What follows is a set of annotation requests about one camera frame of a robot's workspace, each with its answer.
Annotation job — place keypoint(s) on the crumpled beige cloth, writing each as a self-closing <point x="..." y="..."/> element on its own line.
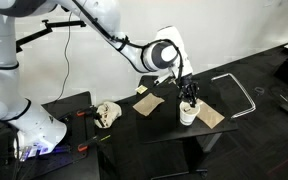
<point x="108" y="113"/>

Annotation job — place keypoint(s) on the white paper cup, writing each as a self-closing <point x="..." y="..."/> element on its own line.
<point x="187" y="118"/>

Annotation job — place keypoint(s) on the brown paper napkin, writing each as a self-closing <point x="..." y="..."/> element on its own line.
<point x="148" y="103"/>
<point x="212" y="116"/>

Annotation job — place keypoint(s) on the black pedestal table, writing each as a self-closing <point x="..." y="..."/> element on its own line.
<point x="164" y="126"/>

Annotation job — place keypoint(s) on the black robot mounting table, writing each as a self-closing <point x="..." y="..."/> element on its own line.
<point x="80" y="100"/>

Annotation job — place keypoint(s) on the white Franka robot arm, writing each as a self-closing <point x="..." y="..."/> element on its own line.
<point x="4" y="40"/>

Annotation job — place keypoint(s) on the silver metal tube frame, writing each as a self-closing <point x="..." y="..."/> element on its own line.
<point x="220" y="76"/>

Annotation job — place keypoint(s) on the blue lit connector block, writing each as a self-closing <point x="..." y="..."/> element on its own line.
<point x="34" y="150"/>

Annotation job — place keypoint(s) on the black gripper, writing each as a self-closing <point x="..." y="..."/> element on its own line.
<point x="189" y="86"/>

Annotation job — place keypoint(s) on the yellow sticky note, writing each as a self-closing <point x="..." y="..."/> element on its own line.
<point x="141" y="89"/>

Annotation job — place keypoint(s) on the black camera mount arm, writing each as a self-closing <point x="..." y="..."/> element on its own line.
<point x="64" y="24"/>

